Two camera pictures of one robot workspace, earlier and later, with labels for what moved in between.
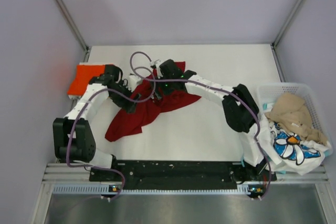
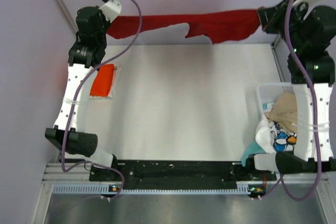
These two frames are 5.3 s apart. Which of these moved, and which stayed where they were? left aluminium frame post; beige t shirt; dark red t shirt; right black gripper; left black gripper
Moved: right black gripper; dark red t shirt; left black gripper
Stayed: left aluminium frame post; beige t shirt
